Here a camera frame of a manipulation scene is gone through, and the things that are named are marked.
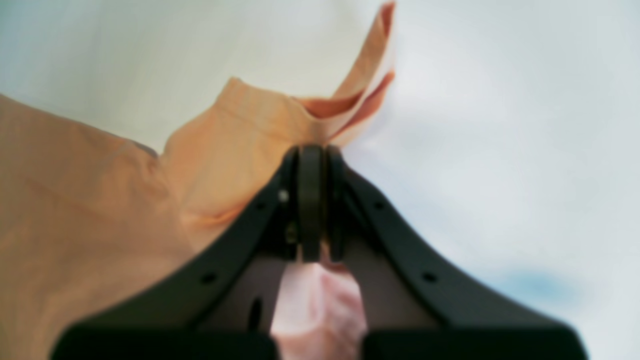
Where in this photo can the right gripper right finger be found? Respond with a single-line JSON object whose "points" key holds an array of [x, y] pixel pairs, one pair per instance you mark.
{"points": [[418, 305]]}

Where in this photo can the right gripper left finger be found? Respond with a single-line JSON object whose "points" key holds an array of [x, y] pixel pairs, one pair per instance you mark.
{"points": [[221, 304]]}

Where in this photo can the peach pink T-shirt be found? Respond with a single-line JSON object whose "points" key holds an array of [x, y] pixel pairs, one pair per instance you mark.
{"points": [[88, 217]]}

